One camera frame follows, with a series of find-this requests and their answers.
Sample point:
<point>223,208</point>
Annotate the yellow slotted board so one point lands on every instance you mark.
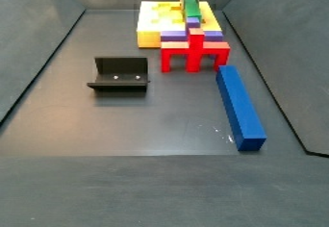
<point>163,16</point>

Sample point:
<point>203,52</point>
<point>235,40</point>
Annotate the dark blue rectangular block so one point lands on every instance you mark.
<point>247,127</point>

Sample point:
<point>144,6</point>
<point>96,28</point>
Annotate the black angled bracket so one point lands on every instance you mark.
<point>121,73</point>

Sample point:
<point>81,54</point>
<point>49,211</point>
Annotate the purple notched block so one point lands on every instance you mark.
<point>193,28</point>

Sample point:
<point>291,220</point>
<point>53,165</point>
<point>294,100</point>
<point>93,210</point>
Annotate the red notched block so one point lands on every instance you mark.
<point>196,49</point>

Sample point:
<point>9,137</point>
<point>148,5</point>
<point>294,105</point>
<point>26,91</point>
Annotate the green rectangular block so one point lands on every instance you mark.
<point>191,7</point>

